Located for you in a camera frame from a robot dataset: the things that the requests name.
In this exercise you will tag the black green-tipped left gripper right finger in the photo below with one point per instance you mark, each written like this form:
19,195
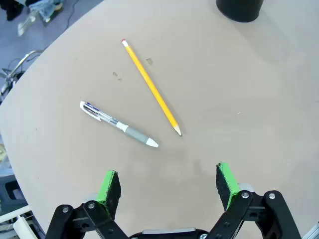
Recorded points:
225,184

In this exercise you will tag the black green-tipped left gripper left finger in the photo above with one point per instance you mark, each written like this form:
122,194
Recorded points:
109,191

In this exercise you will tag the white pen with grey grip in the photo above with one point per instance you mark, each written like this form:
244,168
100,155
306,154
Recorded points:
134,133

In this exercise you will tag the black cylindrical pen holder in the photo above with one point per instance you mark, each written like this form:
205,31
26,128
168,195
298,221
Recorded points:
239,10

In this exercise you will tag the dark grey plastic crate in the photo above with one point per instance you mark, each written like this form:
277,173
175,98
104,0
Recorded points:
11,194

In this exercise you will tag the yellow pencil with pink eraser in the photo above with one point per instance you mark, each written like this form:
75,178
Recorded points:
149,83

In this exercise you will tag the person in blue jeans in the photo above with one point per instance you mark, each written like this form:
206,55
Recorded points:
42,8

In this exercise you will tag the chrome metal chair frame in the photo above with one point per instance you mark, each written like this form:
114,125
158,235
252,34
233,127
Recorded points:
17,67

